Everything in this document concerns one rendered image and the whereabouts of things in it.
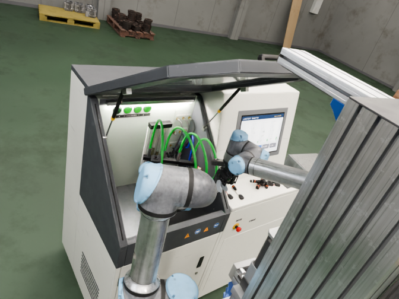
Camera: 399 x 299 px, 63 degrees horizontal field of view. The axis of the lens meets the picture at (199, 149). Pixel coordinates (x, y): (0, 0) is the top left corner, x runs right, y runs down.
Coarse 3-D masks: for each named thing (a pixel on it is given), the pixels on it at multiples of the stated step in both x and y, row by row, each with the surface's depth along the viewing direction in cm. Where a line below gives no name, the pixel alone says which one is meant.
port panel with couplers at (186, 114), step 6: (180, 114) 201; (186, 114) 204; (174, 120) 201; (180, 120) 204; (174, 126) 204; (180, 126) 207; (186, 126) 210; (174, 132) 205; (180, 132) 207; (174, 138) 210; (180, 138) 213; (168, 144) 210; (174, 144) 213; (168, 150) 213
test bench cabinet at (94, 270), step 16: (80, 208) 199; (80, 224) 203; (80, 240) 208; (96, 240) 181; (80, 256) 213; (96, 256) 185; (80, 272) 218; (96, 272) 188; (112, 272) 166; (80, 288) 223; (96, 288) 192; (112, 288) 169
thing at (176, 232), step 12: (204, 216) 186; (216, 216) 188; (168, 228) 171; (180, 228) 173; (192, 228) 180; (216, 228) 195; (132, 240) 158; (168, 240) 173; (180, 240) 180; (192, 240) 187; (132, 252) 161
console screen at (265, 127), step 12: (276, 108) 218; (240, 120) 202; (252, 120) 208; (264, 120) 215; (276, 120) 222; (252, 132) 212; (264, 132) 219; (276, 132) 227; (264, 144) 223; (276, 144) 232
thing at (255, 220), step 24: (216, 96) 192; (240, 96) 195; (264, 96) 207; (288, 96) 222; (216, 120) 195; (288, 120) 231; (216, 144) 198; (240, 216) 204; (264, 216) 224; (240, 240) 224; (264, 240) 249; (216, 264) 224; (216, 288) 250
